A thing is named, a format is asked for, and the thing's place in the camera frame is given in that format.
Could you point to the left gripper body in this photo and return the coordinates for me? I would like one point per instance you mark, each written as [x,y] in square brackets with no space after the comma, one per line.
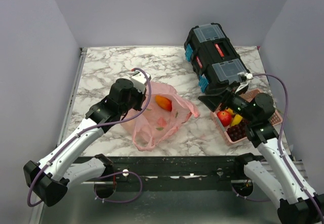
[136,103]

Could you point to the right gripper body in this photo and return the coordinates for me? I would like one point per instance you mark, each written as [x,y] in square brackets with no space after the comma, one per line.
[239,105]

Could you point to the yellow fake banana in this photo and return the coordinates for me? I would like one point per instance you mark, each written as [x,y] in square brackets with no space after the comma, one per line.
[236,120]

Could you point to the orange red fake mango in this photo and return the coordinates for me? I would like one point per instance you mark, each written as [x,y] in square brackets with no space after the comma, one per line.
[163,102]

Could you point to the pink plastic bag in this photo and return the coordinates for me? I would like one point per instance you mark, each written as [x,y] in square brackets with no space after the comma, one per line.
[157,124]

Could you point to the yellow fake fruit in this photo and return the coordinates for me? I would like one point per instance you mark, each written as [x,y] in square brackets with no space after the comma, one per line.
[230,111]

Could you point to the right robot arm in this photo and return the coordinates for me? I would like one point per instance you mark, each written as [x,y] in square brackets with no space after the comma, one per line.
[295,200]

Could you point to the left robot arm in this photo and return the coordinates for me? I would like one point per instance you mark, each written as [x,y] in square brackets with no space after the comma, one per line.
[52,176]

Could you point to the red fake apple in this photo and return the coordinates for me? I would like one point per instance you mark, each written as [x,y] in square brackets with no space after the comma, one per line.
[224,117]

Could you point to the dark red fake grapes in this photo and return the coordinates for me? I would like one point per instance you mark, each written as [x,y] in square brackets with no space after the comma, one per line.
[237,132]

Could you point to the pink plastic basket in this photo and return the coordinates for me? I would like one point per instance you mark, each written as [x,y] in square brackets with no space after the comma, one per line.
[267,129]

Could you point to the black plastic toolbox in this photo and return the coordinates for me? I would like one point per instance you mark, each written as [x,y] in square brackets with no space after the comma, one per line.
[213,58]

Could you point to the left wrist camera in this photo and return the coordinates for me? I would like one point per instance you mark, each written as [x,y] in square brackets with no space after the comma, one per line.
[139,81]

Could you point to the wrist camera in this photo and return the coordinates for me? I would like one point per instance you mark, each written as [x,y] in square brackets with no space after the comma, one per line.
[244,79]
[139,81]

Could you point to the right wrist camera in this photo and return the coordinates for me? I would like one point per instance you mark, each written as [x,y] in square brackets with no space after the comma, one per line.
[244,79]

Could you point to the black mounting rail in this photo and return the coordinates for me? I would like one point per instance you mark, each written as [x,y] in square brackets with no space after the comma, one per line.
[157,174]

